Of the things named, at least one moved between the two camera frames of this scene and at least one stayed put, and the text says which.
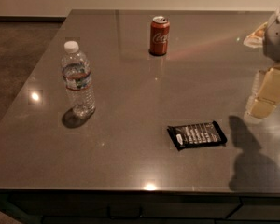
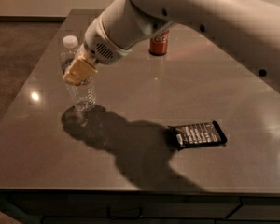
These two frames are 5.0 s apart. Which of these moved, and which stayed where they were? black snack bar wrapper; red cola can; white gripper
Moved: white gripper
Stayed: black snack bar wrapper; red cola can
